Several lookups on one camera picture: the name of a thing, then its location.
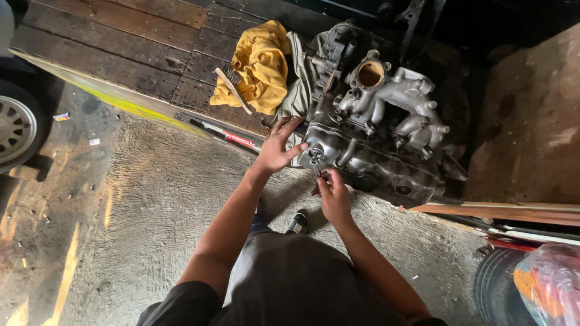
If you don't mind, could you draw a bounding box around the wooden truck bed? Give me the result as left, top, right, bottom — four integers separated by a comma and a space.
9, 0, 345, 152

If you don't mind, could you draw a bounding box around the wooden wire brush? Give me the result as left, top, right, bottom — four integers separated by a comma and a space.
214, 66, 253, 116

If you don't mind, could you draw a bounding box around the black rubber tyre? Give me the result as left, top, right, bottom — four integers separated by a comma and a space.
473, 248, 540, 326

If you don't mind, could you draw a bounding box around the person's right hand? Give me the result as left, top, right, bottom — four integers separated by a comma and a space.
311, 168, 354, 225

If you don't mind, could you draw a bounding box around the grey-green cloth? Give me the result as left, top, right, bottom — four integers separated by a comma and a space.
275, 31, 331, 168

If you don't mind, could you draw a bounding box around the grey metal engine block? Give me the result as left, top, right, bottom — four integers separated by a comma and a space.
297, 23, 468, 208

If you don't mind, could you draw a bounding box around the person's dark clothing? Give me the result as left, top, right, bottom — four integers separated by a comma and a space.
137, 215, 449, 326

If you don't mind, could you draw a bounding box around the person's left hand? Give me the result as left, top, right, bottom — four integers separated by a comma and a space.
252, 116, 310, 175

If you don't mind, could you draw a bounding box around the car wheel with hubcap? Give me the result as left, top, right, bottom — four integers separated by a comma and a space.
0, 81, 50, 174

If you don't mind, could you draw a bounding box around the person's black shoe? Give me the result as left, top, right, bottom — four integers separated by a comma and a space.
285, 212, 309, 235

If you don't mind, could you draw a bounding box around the wooden plank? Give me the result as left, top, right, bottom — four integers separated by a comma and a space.
399, 201, 580, 227

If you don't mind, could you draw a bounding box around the pink plastic bag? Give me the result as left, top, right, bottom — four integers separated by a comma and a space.
514, 244, 580, 326

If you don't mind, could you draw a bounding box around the black metal bracket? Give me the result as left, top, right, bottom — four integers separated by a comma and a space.
393, 0, 447, 64

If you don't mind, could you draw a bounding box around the yellow cloth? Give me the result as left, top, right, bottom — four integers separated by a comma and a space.
209, 20, 292, 116

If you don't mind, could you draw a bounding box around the brown cardboard sheet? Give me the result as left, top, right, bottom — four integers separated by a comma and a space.
464, 22, 580, 205

